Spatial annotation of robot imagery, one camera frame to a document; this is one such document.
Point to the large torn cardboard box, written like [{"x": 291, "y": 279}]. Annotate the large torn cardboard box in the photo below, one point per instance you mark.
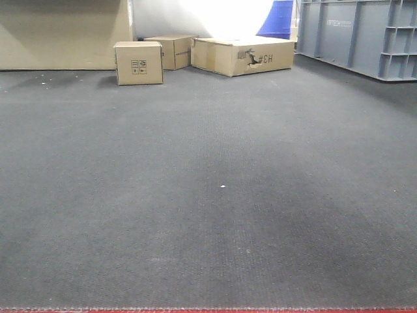
[{"x": 242, "y": 56}]

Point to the grey plastic crate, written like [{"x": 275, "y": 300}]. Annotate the grey plastic crate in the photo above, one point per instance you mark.
[{"x": 372, "y": 38}]

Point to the blue plastic container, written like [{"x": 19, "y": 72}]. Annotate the blue plastic container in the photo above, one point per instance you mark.
[{"x": 278, "y": 21}]

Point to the large beige cardboard panel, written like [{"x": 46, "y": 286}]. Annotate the large beige cardboard panel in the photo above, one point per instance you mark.
[{"x": 63, "y": 35}]

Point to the medium cardboard box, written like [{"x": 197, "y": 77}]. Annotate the medium cardboard box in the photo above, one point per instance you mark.
[{"x": 176, "y": 50}]

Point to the small cardboard box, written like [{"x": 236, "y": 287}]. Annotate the small cardboard box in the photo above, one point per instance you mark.
[{"x": 139, "y": 63}]

